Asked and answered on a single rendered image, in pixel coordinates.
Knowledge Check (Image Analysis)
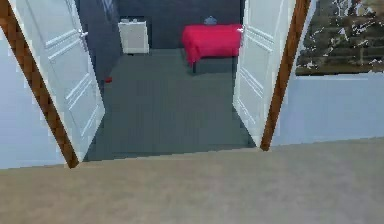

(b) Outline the red table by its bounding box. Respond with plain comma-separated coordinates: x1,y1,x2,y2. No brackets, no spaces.
181,23,244,74

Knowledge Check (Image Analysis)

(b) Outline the white panelled room door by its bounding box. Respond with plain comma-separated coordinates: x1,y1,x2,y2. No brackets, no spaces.
7,0,106,163
232,0,297,148

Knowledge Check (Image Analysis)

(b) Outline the white cabinet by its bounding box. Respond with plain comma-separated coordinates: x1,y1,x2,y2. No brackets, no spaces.
117,18,151,55

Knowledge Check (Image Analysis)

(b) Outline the brown wooden door frame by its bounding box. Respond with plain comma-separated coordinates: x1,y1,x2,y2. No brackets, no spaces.
0,0,312,169

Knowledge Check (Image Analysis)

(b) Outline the dark framed wall picture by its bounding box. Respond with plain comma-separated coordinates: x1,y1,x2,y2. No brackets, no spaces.
295,0,384,77

